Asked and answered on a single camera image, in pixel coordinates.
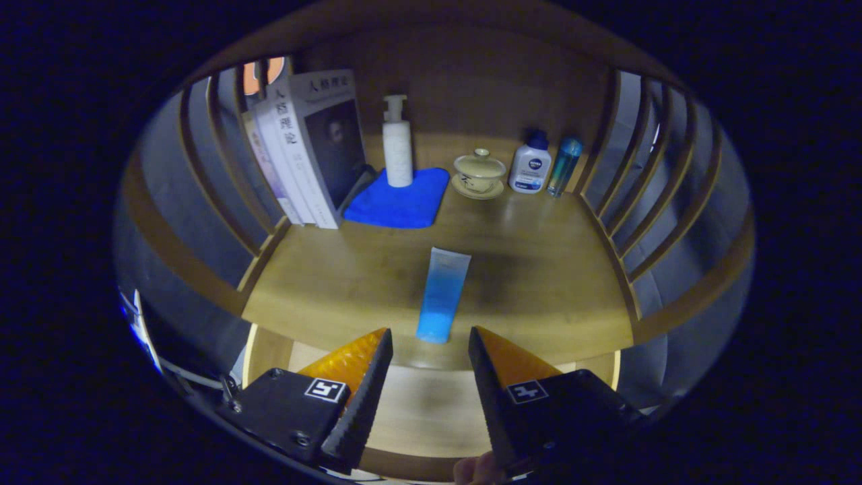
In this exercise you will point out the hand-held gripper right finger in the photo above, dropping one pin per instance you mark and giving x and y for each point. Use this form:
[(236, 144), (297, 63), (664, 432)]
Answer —
[(491, 397)]

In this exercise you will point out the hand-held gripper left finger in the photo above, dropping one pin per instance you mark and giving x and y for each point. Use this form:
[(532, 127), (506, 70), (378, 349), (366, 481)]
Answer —
[(363, 411)]

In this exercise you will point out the blue squeeze tube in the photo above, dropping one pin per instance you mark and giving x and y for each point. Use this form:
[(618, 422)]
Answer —
[(441, 296)]

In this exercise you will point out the wooden countertop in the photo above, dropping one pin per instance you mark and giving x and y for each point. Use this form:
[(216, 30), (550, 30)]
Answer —
[(539, 269)]

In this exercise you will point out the wooden cabinet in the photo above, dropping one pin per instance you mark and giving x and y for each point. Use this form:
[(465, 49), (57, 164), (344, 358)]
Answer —
[(471, 81)]

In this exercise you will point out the blue folded cloth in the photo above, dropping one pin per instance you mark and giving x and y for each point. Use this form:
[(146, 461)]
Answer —
[(404, 205)]

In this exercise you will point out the beige lidded teacup with saucer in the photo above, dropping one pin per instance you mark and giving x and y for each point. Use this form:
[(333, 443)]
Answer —
[(479, 174)]

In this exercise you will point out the white lotion bottle blue cap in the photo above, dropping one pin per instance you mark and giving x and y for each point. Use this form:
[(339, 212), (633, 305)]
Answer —
[(530, 168)]

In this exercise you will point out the teal slim bottle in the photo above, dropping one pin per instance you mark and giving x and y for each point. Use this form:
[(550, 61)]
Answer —
[(564, 165)]

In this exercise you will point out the white book with dark cover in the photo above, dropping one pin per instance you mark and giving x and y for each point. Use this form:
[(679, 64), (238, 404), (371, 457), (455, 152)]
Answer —
[(337, 148)]

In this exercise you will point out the lilac book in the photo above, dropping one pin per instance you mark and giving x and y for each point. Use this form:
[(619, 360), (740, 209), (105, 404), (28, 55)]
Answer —
[(266, 165)]

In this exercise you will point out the white pump bottle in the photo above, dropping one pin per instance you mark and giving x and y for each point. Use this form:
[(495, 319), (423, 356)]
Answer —
[(398, 148)]

